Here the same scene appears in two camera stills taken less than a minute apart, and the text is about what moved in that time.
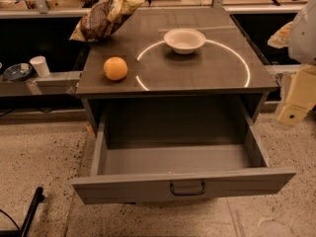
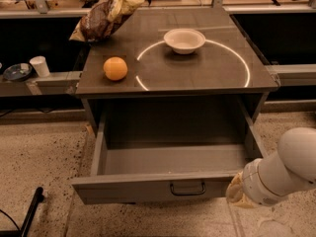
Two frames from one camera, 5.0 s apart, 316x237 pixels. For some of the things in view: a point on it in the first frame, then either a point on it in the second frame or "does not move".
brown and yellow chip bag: x=108 y=15 does not move
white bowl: x=184 y=40 does not move
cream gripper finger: x=280 y=38 -> x=255 y=189
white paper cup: x=40 y=65 does not move
